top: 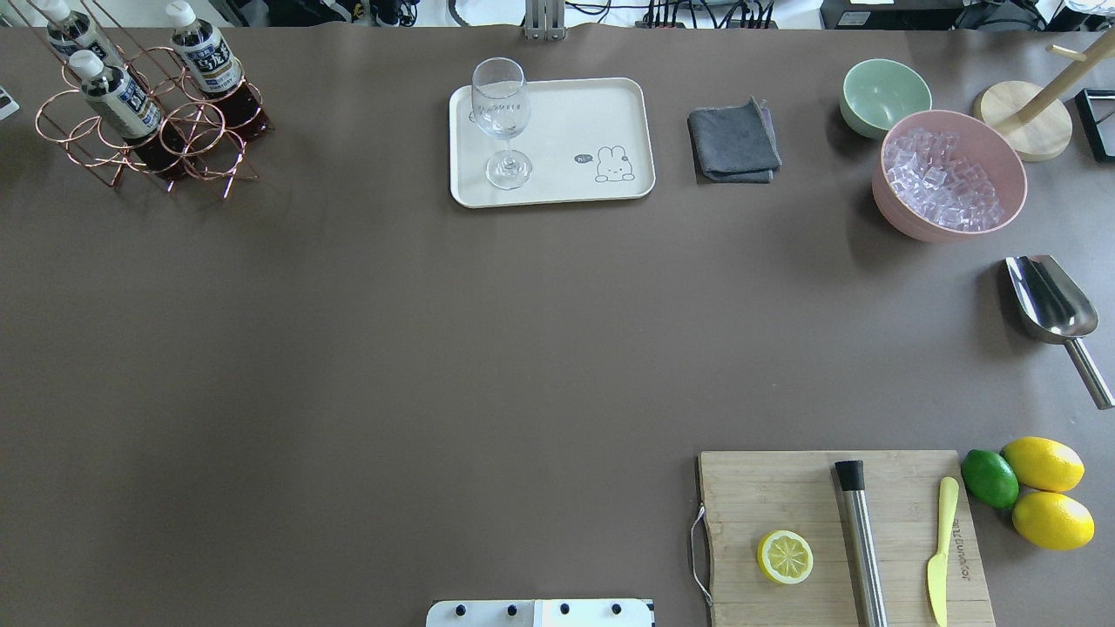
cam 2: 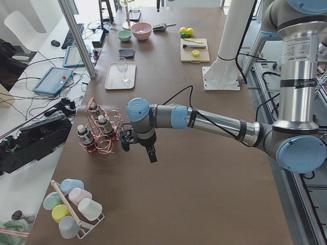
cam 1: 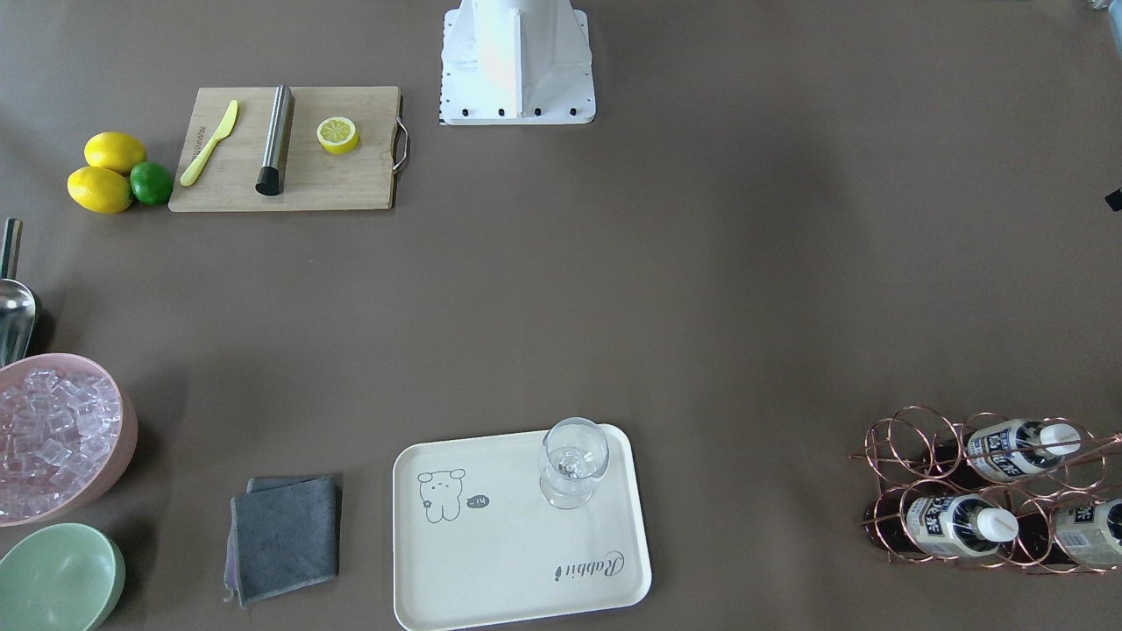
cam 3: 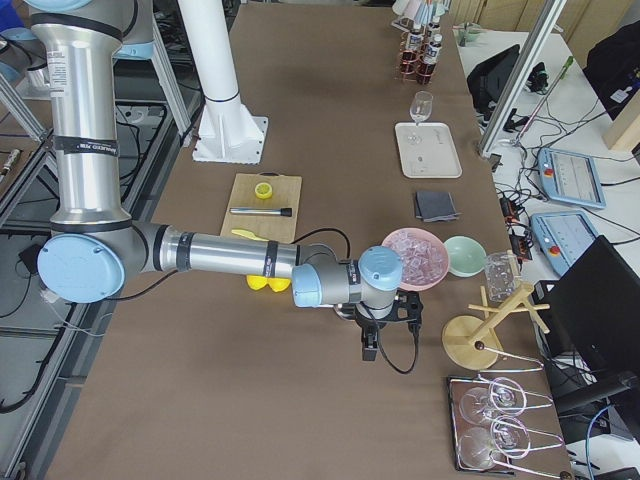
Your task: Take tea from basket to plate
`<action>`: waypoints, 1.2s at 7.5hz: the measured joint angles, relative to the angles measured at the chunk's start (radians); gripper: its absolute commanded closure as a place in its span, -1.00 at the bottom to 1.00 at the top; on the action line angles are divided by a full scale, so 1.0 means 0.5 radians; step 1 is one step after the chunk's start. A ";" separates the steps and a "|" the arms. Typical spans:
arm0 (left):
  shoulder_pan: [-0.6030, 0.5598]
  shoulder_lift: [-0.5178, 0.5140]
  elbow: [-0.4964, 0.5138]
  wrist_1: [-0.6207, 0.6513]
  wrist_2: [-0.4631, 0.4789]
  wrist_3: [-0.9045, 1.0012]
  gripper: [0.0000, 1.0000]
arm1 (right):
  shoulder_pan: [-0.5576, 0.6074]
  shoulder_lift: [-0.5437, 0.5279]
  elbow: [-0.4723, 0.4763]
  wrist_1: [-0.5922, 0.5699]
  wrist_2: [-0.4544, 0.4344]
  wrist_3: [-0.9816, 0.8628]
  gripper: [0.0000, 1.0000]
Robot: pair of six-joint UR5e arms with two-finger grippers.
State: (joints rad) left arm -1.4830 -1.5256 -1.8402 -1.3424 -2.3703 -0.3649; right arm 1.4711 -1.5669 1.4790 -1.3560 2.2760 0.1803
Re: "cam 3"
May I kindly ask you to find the yellow lemon far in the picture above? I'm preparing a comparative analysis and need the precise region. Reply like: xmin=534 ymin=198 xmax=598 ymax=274
xmin=267 ymin=278 xmax=291 ymax=292

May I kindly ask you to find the blue teach pendant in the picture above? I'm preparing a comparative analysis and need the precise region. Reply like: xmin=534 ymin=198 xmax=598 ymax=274
xmin=530 ymin=211 xmax=598 ymax=276
xmin=538 ymin=147 xmax=606 ymax=209

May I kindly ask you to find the tea bottle white cap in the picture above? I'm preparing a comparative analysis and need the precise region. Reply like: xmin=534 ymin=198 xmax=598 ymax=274
xmin=400 ymin=25 xmax=423 ymax=73

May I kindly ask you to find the blue teach pendant lower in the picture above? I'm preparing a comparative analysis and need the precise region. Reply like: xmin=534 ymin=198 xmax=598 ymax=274
xmin=530 ymin=211 xmax=598 ymax=276

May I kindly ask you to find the aluminium frame post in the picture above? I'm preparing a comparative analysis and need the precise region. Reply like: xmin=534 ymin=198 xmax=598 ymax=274
xmin=478 ymin=0 xmax=566 ymax=159

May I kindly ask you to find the pink bowl of ice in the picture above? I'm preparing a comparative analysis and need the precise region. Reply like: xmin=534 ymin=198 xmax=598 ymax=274
xmin=382 ymin=228 xmax=450 ymax=291

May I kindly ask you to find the black laptop monitor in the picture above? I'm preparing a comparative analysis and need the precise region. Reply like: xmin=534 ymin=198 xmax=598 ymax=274
xmin=544 ymin=236 xmax=639 ymax=422

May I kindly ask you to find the grey folded cloth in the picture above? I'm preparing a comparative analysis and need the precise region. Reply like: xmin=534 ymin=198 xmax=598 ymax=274
xmin=414 ymin=190 xmax=459 ymax=222

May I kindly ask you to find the wooden cup tree stand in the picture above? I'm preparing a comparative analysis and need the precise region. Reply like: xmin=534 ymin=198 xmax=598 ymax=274
xmin=442 ymin=251 xmax=550 ymax=371

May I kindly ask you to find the upside-down wine glass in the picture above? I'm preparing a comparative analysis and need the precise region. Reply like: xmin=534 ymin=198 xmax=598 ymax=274
xmin=457 ymin=414 xmax=565 ymax=474
xmin=459 ymin=377 xmax=553 ymax=425

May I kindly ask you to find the green ceramic bowl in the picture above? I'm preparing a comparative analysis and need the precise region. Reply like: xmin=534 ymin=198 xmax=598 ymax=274
xmin=444 ymin=236 xmax=486 ymax=278

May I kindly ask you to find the bamboo cutting board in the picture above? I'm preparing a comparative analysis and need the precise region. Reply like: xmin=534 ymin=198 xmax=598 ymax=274
xmin=220 ymin=173 xmax=302 ymax=243

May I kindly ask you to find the steel muddler black tip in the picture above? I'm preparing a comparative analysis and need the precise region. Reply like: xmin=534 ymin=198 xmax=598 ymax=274
xmin=228 ymin=207 xmax=293 ymax=218

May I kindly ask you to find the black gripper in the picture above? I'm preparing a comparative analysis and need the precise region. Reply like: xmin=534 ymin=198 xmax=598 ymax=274
xmin=334 ymin=291 xmax=423 ymax=361

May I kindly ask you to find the cream rabbit tray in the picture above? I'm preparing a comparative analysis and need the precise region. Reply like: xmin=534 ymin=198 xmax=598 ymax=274
xmin=395 ymin=122 xmax=462 ymax=179

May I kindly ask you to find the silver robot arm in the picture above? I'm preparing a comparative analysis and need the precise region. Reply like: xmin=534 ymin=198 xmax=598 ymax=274
xmin=30 ymin=1 xmax=422 ymax=361

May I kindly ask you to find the half lemon slice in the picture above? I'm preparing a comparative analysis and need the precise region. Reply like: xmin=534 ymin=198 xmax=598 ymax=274
xmin=254 ymin=182 xmax=274 ymax=200

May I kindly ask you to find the yellow lemon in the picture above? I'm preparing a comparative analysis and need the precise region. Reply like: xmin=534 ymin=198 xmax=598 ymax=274
xmin=267 ymin=278 xmax=291 ymax=292
xmin=246 ymin=275 xmax=269 ymax=291

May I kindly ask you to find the clear wine glass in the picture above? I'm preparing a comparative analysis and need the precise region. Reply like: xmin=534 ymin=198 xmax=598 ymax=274
xmin=406 ymin=91 xmax=433 ymax=145

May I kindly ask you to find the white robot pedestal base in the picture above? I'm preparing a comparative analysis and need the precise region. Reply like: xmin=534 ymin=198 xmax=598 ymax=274
xmin=179 ymin=0 xmax=268 ymax=165

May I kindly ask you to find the copper wire bottle basket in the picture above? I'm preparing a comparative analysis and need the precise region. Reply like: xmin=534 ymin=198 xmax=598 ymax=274
xmin=397 ymin=24 xmax=429 ymax=84

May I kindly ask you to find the glass mug on stand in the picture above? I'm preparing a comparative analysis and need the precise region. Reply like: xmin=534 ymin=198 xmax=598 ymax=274
xmin=484 ymin=251 xmax=520 ymax=302

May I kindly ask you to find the yellow lemon near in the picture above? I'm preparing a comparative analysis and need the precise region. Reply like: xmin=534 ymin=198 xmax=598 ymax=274
xmin=246 ymin=275 xmax=269 ymax=291

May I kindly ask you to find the blue teach pendant upper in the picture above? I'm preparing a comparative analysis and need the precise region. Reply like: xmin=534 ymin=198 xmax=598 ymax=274
xmin=538 ymin=147 xmax=606 ymax=209

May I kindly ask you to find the upside-down wine glass upper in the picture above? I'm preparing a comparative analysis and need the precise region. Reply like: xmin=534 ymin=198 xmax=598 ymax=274
xmin=459 ymin=377 xmax=553 ymax=425

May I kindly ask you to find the upside-down wine glass lower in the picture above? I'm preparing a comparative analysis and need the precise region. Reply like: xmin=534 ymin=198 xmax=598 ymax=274
xmin=457 ymin=414 xmax=565 ymax=474

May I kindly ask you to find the black tray with glasses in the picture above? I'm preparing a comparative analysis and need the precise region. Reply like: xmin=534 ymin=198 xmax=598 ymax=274
xmin=447 ymin=377 xmax=571 ymax=479

